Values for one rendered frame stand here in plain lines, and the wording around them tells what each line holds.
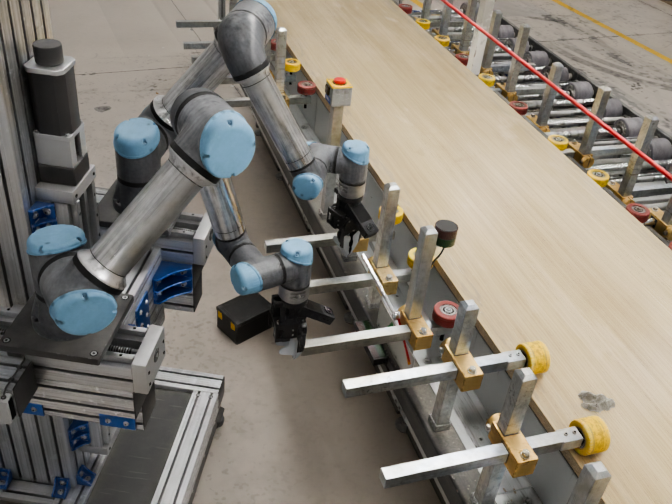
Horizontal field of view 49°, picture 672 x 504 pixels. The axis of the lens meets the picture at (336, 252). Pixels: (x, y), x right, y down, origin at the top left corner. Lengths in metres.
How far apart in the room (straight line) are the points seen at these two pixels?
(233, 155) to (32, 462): 1.35
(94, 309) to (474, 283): 1.12
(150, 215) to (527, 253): 1.28
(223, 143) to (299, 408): 1.71
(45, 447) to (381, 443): 1.20
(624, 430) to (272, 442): 1.38
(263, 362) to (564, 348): 1.45
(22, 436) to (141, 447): 0.40
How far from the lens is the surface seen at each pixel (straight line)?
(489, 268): 2.23
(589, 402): 1.90
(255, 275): 1.67
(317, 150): 1.99
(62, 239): 1.60
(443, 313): 2.01
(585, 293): 2.25
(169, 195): 1.44
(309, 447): 2.81
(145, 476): 2.48
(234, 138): 1.40
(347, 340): 1.95
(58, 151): 1.77
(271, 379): 3.03
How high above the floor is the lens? 2.17
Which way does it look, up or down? 36 degrees down
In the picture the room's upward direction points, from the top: 7 degrees clockwise
